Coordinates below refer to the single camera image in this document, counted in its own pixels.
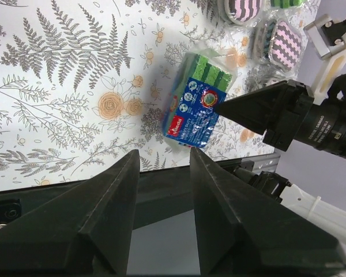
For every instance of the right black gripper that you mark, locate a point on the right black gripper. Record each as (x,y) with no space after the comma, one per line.
(286,112)

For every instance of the floral patterned table mat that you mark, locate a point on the floral patterned table mat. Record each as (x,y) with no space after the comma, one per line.
(84,82)

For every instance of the pink wavy sponge left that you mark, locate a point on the pink wavy sponge left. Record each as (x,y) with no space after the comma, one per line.
(240,12)

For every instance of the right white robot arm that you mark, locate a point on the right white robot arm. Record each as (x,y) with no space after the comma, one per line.
(327,217)

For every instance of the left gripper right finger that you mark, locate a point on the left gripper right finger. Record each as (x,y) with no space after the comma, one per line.
(242,232)

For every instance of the pink wavy sponge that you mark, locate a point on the pink wavy sponge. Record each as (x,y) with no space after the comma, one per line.
(240,12)
(278,43)

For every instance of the pink wavy sponge middle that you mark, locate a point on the pink wavy sponge middle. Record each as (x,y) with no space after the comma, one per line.
(278,43)

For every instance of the blue green sponge pack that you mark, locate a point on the blue green sponge pack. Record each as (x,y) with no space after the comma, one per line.
(285,4)
(202,82)

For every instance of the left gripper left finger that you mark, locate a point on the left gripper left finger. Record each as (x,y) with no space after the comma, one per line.
(66,238)

